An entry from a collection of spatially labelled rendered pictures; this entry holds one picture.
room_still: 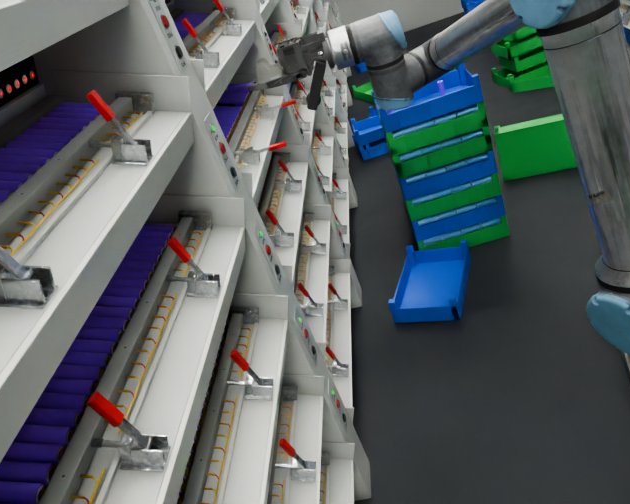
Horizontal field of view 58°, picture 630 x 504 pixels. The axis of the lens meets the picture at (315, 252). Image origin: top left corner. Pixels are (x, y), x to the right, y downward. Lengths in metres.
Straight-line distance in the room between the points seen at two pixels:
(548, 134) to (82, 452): 1.99
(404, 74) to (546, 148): 1.01
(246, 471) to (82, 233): 0.39
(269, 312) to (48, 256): 0.54
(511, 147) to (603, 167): 1.29
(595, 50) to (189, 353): 0.71
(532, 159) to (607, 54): 1.38
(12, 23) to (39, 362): 0.28
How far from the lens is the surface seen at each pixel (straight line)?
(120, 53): 0.87
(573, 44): 0.96
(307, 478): 1.02
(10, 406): 0.44
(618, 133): 1.01
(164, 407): 0.63
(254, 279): 0.98
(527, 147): 2.30
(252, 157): 1.13
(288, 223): 1.30
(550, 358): 1.57
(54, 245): 0.55
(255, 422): 0.85
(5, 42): 0.56
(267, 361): 0.94
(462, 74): 1.96
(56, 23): 0.65
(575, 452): 1.38
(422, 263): 1.98
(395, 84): 1.40
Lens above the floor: 1.11
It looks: 29 degrees down
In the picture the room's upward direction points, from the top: 22 degrees counter-clockwise
